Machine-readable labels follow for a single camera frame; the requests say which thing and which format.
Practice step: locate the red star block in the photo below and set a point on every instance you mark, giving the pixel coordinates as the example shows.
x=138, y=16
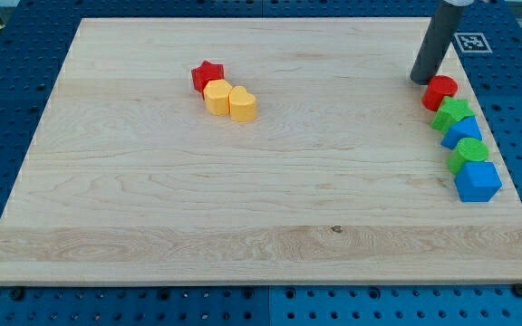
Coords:
x=206, y=72

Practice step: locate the green star block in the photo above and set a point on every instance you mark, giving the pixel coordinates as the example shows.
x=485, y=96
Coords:
x=451, y=111

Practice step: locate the yellow heart block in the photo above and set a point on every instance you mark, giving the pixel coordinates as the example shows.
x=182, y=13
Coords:
x=242, y=105

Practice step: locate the wooden board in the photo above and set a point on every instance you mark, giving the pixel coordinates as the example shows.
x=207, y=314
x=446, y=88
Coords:
x=340, y=179

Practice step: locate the yellow hexagon block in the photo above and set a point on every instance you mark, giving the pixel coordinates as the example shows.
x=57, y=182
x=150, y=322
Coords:
x=216, y=97

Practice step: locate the red cylinder block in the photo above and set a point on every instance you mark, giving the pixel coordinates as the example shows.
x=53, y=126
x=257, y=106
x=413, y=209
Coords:
x=439, y=87

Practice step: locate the green cylinder block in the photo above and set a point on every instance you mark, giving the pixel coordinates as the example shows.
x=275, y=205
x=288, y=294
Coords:
x=467, y=150

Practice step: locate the blue triangle block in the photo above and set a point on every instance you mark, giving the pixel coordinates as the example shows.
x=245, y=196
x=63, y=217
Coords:
x=467, y=128

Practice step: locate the blue cube block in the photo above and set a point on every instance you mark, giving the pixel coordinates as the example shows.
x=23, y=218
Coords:
x=477, y=182

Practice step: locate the grey cylindrical pointer tool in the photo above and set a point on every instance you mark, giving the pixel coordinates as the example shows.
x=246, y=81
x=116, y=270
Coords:
x=436, y=41

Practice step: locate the white fiducial marker tag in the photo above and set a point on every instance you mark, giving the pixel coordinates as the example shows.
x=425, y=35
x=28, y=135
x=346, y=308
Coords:
x=472, y=43

